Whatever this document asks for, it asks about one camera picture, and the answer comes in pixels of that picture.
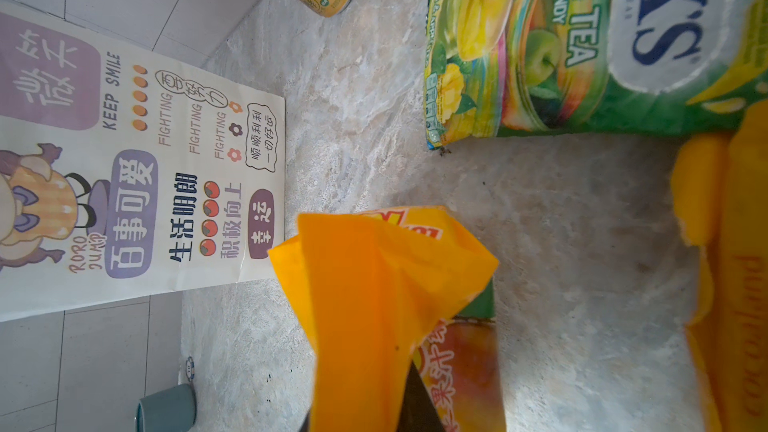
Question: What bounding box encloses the yellow corn snack bag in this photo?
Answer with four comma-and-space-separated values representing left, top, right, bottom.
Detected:
671, 102, 767, 431

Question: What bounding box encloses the white printed paper bag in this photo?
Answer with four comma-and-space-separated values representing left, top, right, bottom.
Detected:
1, 3, 285, 321

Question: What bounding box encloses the teal ceramic cup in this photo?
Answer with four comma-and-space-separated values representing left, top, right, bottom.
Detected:
135, 384, 197, 432

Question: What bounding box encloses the narrow green snack packet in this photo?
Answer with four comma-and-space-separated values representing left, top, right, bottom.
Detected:
424, 0, 767, 150

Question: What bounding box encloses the yellow orange snack bag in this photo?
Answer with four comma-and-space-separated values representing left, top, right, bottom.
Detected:
270, 206, 506, 431

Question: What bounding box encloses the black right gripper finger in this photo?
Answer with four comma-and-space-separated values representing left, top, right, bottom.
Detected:
396, 363, 445, 432

